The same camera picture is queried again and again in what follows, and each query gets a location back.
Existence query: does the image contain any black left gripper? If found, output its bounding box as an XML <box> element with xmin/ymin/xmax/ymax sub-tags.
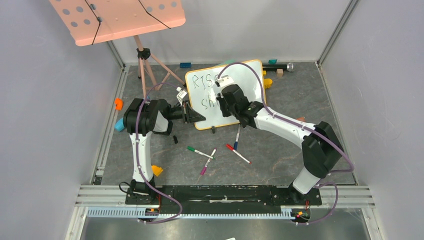
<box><xmin>166</xmin><ymin>101</ymin><xmax>206</xmax><ymax>124</ymax></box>

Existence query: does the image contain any yellow-framed whiteboard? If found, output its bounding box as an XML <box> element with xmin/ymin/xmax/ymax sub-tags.
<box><xmin>185</xmin><ymin>59</ymin><xmax>264</xmax><ymax>130</ymax></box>

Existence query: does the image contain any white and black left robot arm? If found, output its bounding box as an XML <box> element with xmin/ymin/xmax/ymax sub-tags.
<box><xmin>123</xmin><ymin>98</ymin><xmax>206</xmax><ymax>204</ymax></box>

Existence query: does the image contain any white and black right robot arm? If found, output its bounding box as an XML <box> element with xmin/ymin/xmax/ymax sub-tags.
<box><xmin>216</xmin><ymin>84</ymin><xmax>343</xmax><ymax>204</ymax></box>

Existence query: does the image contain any green-capped marker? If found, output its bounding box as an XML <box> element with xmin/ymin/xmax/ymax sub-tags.
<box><xmin>187</xmin><ymin>146</ymin><xmax>214</xmax><ymax>159</ymax></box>

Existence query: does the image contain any yellow round block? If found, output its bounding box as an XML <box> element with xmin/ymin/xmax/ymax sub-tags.
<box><xmin>263</xmin><ymin>78</ymin><xmax>273</xmax><ymax>89</ymax></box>

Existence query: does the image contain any mint green toy microphone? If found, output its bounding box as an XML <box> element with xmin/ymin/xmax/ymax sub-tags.
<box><xmin>220</xmin><ymin>59</ymin><xmax>236</xmax><ymax>66</ymax></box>

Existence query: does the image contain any red-capped marker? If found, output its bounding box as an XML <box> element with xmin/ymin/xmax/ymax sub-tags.
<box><xmin>225</xmin><ymin>144</ymin><xmax>252</xmax><ymax>165</ymax></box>

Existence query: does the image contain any dark blue brick block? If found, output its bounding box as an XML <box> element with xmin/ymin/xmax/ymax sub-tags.
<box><xmin>179</xmin><ymin>62</ymin><xmax>192</xmax><ymax>69</ymax></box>

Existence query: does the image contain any teal triangle block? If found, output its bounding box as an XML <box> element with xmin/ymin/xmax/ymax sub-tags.
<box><xmin>268</xmin><ymin>59</ymin><xmax>278</xmax><ymax>65</ymax></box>

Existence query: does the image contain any wooden cube block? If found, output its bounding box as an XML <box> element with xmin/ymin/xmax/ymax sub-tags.
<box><xmin>276</xmin><ymin>68</ymin><xmax>284</xmax><ymax>78</ymax></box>

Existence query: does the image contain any magenta-capped marker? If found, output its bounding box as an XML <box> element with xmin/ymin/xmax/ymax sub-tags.
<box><xmin>200</xmin><ymin>148</ymin><xmax>217</xmax><ymax>176</ymax></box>

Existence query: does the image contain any black handheld microphone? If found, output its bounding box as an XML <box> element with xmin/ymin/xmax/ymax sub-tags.
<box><xmin>262</xmin><ymin>62</ymin><xmax>294</xmax><ymax>72</ymax></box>

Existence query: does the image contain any orange wedge block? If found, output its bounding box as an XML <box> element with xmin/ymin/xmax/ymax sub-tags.
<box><xmin>151</xmin><ymin>165</ymin><xmax>164</xmax><ymax>177</ymax></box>

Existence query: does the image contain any small orange clip toy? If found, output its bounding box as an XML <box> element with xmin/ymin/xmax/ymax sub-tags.
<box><xmin>114</xmin><ymin>98</ymin><xmax>124</xmax><ymax>111</ymax></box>

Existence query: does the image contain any blue toy microphone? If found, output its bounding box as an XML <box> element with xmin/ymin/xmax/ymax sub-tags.
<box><xmin>114</xmin><ymin>118</ymin><xmax>126</xmax><ymax>132</ymax></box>

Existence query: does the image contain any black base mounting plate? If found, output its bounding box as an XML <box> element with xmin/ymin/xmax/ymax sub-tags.
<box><xmin>120</xmin><ymin>185</ymin><xmax>322</xmax><ymax>215</ymax></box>

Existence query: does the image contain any pink music stand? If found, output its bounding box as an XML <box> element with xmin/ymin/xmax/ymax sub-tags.
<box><xmin>50</xmin><ymin>0</ymin><xmax>186</xmax><ymax>92</ymax></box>

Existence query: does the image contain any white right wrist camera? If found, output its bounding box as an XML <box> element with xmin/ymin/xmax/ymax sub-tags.
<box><xmin>215</xmin><ymin>75</ymin><xmax>235</xmax><ymax>89</ymax></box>

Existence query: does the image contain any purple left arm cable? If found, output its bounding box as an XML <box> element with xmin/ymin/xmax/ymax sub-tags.
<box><xmin>134</xmin><ymin>82</ymin><xmax>184</xmax><ymax>225</ymax></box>

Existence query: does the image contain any grey toothed cable rail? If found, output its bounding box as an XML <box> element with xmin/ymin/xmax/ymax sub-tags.
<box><xmin>87</xmin><ymin>206</ymin><xmax>295</xmax><ymax>220</ymax></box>

